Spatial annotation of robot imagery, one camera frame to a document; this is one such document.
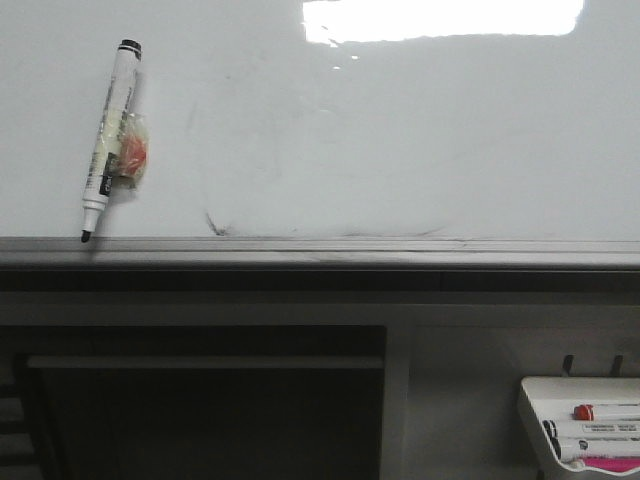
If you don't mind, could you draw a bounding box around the white whiteboard marker black tip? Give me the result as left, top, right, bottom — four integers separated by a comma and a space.
81, 39, 149, 243

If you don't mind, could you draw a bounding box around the white whiteboard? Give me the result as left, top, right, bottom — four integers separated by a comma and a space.
1, 1, 639, 241

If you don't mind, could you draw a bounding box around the grey whiteboard tray ledge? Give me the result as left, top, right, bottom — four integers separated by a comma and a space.
1, 237, 639, 293

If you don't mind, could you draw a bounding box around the red capped marker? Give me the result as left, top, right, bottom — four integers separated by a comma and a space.
572, 402, 640, 422

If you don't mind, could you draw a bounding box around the black capped marker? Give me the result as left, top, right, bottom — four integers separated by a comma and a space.
542, 420, 639, 462

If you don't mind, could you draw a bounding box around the white marker holder bin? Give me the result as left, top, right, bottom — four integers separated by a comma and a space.
518, 377, 639, 479

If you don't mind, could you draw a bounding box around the pink eraser block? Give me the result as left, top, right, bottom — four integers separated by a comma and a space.
581, 457, 640, 473

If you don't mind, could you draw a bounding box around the left black wall hook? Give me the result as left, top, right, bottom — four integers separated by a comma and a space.
561, 354, 574, 377

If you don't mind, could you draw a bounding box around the black wall hook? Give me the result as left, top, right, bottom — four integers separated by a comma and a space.
610, 355, 624, 377
561, 354, 574, 377

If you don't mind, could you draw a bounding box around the right black wall hook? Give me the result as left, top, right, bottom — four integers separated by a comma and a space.
610, 355, 624, 377

